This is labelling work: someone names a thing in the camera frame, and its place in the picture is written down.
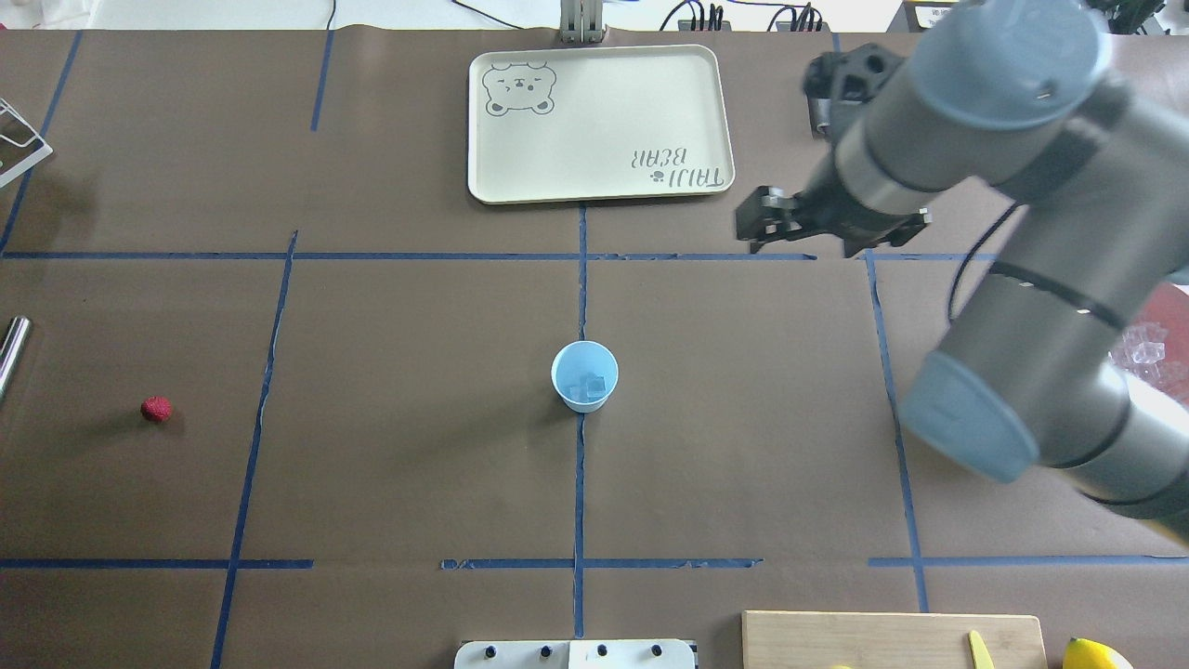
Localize red strawberry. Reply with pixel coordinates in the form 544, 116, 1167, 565
139, 397, 174, 424

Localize pink bowl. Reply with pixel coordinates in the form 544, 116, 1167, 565
1138, 283, 1188, 408

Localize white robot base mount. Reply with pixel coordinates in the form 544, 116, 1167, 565
453, 638, 699, 668

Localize aluminium frame post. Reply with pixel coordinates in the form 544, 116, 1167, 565
559, 0, 606, 44

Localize wooden cutting board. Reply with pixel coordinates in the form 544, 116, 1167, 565
740, 610, 1049, 668

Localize pile of clear ice cubes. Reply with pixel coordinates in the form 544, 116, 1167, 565
1108, 321, 1188, 397

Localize yellow lemon upper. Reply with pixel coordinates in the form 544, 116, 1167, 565
1062, 636, 1133, 669

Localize yellow plastic knife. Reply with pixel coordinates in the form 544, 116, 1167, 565
967, 630, 995, 669

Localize cream bear tray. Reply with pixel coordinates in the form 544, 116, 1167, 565
467, 44, 736, 204

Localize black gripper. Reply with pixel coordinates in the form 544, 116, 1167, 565
735, 187, 933, 257

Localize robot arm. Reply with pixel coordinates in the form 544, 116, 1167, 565
735, 1, 1188, 543

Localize light blue cup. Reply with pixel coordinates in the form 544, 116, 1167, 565
549, 340, 619, 414

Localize metal cup rack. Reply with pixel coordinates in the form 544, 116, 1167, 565
0, 97, 54, 188

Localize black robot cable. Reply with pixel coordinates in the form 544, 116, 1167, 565
946, 203, 1023, 321

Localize clear ice cube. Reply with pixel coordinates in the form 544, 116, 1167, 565
568, 374, 608, 405

